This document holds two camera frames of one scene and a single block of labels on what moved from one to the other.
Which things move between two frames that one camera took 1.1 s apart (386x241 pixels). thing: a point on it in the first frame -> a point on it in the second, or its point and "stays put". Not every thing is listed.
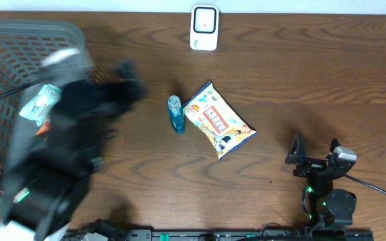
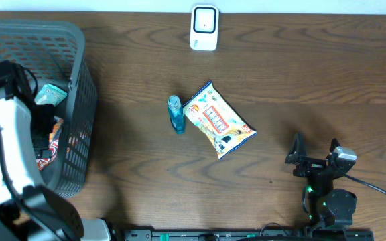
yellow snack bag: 209,110 stays put
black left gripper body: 107,100 -> 42,125
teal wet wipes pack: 38,109 stays put
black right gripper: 311,165 stays put
